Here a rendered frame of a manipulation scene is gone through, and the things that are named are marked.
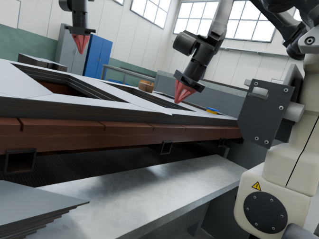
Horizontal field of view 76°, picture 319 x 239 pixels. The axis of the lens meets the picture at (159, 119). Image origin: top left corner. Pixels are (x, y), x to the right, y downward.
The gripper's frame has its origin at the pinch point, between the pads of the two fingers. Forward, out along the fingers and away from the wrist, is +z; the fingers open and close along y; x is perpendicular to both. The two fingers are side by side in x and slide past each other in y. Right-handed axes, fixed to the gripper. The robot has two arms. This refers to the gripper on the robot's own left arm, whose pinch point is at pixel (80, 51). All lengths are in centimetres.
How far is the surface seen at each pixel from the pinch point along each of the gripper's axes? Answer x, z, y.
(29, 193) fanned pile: 50, 19, 31
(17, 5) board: -806, -48, -132
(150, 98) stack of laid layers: -7, 27, -48
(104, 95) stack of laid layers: 9.8, 15.8, -5.4
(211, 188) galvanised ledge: 61, 35, -17
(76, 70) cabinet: -751, 157, -299
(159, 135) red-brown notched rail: 42.0, 21.3, -8.6
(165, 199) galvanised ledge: 58, 30, 3
